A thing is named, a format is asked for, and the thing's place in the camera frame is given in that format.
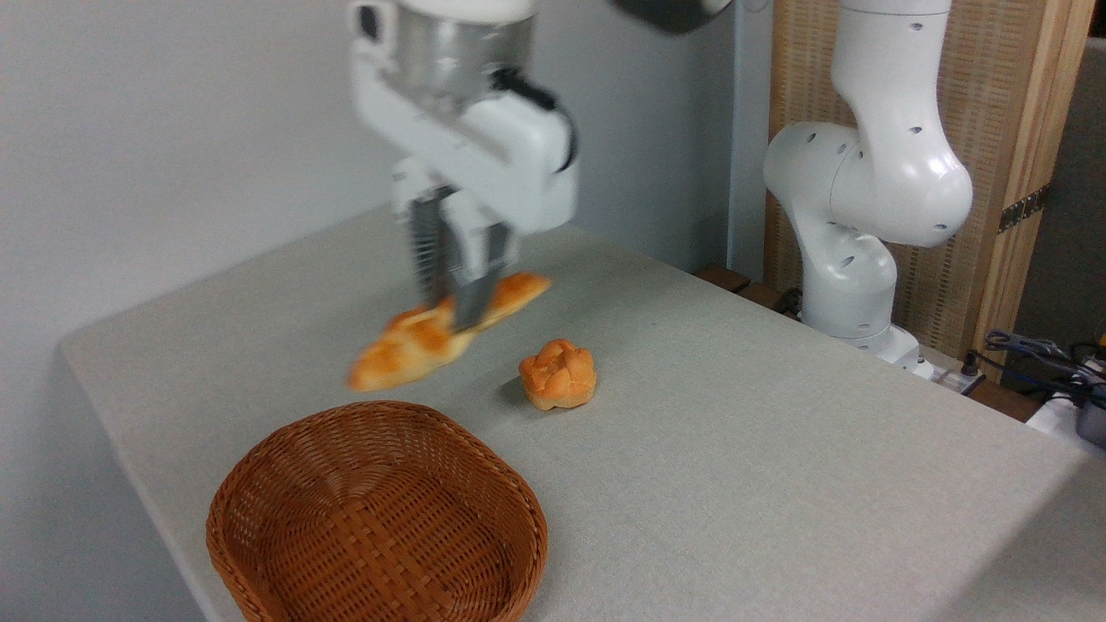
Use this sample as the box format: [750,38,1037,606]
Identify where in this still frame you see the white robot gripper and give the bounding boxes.
[349,41,580,333]

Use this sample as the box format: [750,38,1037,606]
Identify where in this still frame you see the long braided bread loaf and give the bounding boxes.
[346,272,553,393]

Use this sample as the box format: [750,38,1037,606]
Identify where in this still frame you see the round knotted bread roll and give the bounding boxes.
[518,339,598,411]

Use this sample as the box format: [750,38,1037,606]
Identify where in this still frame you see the brown wicker basket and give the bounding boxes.
[206,400,550,622]

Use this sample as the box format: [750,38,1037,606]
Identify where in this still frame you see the woven wood-framed folding screen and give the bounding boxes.
[765,0,1096,383]

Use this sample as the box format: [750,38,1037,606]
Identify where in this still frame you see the metal screen hinge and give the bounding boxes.
[997,183,1052,235]

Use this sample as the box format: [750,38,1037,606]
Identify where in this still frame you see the white cloth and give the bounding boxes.
[1025,390,1106,459]

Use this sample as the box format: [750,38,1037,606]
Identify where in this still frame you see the grey box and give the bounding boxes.
[1075,396,1106,449]

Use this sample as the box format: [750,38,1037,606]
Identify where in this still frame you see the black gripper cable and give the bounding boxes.
[493,69,577,171]

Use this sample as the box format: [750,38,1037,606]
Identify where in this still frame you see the bundle of blue-black cables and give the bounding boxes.
[983,329,1106,409]

